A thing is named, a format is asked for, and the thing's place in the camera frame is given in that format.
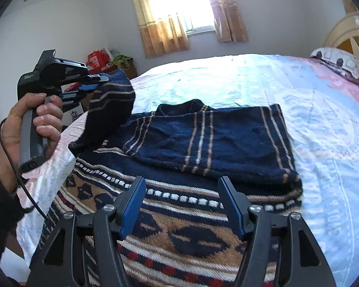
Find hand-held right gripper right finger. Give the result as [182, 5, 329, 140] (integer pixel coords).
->
[217, 176, 337, 287]

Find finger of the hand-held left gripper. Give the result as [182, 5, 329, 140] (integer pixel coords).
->
[64, 67, 110, 85]
[60, 84, 94, 108]

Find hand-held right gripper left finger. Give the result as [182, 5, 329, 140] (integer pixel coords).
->
[27, 176, 147, 287]

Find navy patterned knit sweater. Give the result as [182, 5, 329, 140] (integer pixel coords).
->
[33, 68, 304, 287]

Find person's left forearm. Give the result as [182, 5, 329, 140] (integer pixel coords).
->
[0, 155, 26, 264]

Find person's left hand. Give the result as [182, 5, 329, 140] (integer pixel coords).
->
[0, 92, 64, 192]

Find red gift bag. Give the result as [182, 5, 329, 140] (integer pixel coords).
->
[87, 50, 111, 71]

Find green bag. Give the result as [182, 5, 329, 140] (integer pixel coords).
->
[111, 54, 133, 71]

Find white printed box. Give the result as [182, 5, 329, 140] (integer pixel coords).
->
[63, 108, 85, 127]

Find wooden cabinet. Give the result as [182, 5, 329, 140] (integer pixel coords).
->
[102, 59, 137, 80]

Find orange curtain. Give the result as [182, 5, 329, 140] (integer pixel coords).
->
[202, 0, 249, 44]
[126, 0, 191, 59]

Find light blue printed bed sheet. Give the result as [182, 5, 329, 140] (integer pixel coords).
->
[16, 54, 359, 287]

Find window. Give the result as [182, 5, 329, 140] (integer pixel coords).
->
[168, 0, 216, 35]

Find patterned pillow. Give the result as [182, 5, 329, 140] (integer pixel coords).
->
[309, 47, 359, 85]

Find cream headboard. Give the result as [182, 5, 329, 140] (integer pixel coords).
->
[323, 15, 359, 66]

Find black cable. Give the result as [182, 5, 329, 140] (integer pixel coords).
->
[0, 118, 53, 225]

